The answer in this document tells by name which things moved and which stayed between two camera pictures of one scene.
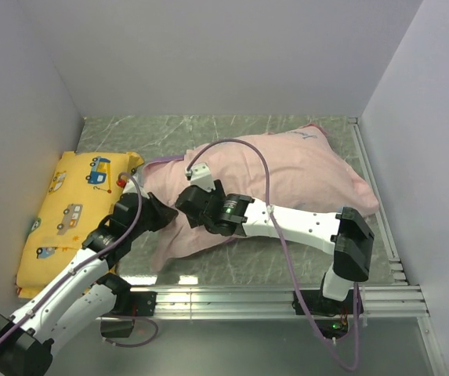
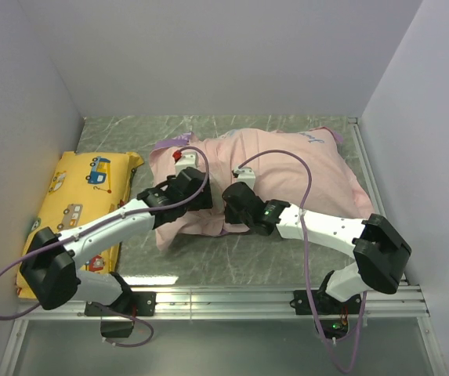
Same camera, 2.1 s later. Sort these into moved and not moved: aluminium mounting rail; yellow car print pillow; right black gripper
Moved: right black gripper
Not moved: aluminium mounting rail; yellow car print pillow
